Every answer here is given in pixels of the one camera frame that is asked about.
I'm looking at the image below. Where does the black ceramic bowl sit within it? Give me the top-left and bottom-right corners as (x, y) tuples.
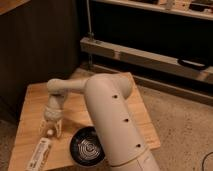
(69, 126), (105, 167)

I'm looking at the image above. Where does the wooden table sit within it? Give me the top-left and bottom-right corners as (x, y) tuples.
(8, 72), (161, 171)

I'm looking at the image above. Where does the black flat object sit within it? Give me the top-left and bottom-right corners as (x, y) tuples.
(177, 58), (210, 70)

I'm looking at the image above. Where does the wooden shelf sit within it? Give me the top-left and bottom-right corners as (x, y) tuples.
(93, 0), (213, 21)

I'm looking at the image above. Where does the white plastic bottle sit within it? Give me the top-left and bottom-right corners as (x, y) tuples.
(26, 129), (54, 171)

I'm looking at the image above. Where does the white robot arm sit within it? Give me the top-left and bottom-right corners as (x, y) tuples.
(44, 74), (160, 171)

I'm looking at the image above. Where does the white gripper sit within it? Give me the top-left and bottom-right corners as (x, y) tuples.
(39, 100), (63, 138)

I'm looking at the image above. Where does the metal vertical pole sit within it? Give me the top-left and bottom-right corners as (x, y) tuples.
(86, 0), (94, 41)

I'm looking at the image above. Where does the grey metal beam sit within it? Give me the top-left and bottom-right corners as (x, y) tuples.
(80, 37), (213, 84)

